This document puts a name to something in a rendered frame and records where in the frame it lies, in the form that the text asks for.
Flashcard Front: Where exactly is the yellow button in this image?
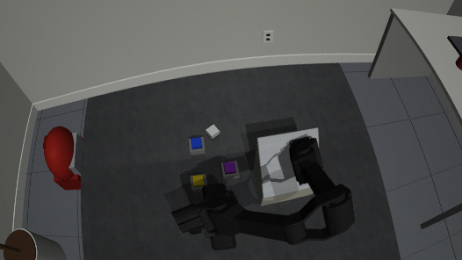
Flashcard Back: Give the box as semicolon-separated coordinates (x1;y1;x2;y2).
190;174;207;192

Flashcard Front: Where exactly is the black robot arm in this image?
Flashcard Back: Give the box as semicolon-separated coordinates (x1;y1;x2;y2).
171;136;355;245

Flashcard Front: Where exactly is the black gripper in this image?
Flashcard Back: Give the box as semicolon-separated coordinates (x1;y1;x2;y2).
202;184;236;250

